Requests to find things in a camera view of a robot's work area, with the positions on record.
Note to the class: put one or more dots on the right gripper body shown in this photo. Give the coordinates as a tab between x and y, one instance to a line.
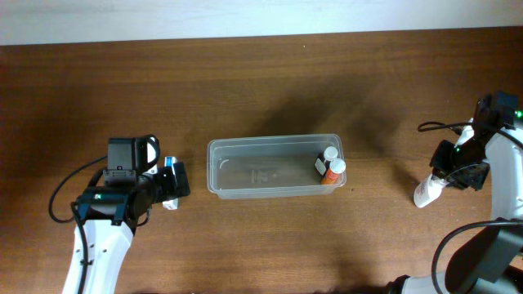
463	166

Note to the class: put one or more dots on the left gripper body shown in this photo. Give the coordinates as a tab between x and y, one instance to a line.
160	186

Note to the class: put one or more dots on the white blue medicine box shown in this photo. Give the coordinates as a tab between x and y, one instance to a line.
172	204

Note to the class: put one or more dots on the white spray bottle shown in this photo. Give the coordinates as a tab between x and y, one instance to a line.
428	190

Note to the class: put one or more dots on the orange tube white cap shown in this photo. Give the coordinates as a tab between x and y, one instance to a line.
336	168

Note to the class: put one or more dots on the dark bottle white cap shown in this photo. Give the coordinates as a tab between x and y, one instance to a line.
324	159

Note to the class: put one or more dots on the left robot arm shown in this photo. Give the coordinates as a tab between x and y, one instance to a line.
118	200

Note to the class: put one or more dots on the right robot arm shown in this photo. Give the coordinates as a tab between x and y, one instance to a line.
476	258

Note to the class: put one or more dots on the clear plastic container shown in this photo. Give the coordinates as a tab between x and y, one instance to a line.
270	166

